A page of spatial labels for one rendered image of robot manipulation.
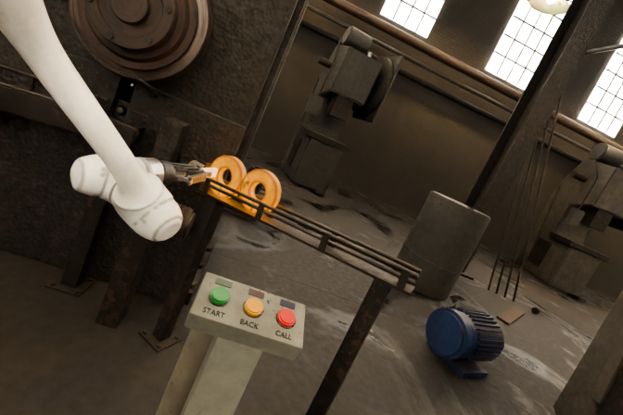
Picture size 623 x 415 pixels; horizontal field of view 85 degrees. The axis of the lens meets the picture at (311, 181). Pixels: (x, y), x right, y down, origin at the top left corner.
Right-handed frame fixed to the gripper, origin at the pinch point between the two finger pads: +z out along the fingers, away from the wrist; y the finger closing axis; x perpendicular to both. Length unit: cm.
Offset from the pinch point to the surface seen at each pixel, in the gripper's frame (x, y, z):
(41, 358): -69, -11, -33
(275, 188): 4.1, 21.6, 8.5
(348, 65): 94, -169, 407
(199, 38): 40, -30, 8
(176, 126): 6.6, -27.0, 5.9
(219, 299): -8, 43, -34
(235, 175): 0.9, 4.9, 8.2
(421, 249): -56, 55, 235
